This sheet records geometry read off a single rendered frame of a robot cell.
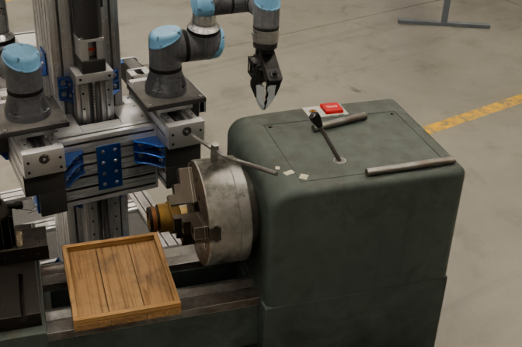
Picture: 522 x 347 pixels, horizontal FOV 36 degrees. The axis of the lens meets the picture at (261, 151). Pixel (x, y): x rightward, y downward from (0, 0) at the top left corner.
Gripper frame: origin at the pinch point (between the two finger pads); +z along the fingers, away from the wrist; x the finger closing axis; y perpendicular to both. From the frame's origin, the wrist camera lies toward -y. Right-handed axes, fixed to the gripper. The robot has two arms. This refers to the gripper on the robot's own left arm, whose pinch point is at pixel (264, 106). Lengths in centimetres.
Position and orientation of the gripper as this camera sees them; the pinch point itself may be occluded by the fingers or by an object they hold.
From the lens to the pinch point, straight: 238.3
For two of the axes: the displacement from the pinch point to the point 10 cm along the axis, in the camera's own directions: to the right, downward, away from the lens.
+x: -9.5, 1.1, -2.8
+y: -3.0, -4.8, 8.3
